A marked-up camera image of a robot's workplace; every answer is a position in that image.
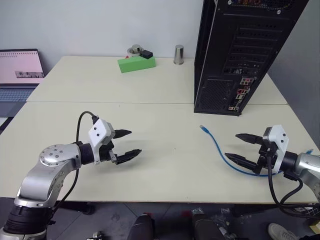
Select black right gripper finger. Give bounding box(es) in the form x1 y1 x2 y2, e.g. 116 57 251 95
224 152 260 174
234 133 264 146

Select black table foot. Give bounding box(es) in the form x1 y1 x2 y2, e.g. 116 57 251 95
58 201 96 216

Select blue ethernet cable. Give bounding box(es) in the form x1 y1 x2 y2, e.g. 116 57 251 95
199 124 315 178

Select black computer tower case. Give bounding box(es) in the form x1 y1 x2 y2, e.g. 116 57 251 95
193 0 310 117

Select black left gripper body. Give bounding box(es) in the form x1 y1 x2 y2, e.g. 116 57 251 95
98 140 119 165

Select laptop with pink screen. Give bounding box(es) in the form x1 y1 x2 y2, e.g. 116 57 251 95
0 48 46 103

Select white shoe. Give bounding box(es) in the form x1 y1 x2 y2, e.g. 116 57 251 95
267 223 301 240

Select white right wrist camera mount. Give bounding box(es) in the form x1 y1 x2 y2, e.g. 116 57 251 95
262 124 290 173

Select white tape roll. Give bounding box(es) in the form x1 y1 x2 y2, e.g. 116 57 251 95
126 47 141 59

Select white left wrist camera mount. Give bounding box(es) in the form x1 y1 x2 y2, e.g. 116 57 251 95
87 119 116 166

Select dark rounded shape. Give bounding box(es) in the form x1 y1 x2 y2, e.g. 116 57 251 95
129 212 156 240
191 211 227 240

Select green rectangular box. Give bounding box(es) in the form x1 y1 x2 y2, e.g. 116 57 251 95
117 56 157 74

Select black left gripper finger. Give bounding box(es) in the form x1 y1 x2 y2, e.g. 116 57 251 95
115 149 143 167
113 129 133 141

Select silver metal cup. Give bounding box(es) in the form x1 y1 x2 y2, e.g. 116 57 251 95
173 44 185 66

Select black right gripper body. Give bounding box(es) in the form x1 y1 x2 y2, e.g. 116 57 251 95
254 141 279 175

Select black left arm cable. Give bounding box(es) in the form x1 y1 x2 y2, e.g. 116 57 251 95
51 111 100 216

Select small black box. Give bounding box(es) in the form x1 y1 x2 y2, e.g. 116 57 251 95
139 49 154 60

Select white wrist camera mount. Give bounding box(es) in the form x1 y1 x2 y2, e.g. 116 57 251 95
262 124 290 173
87 119 116 166

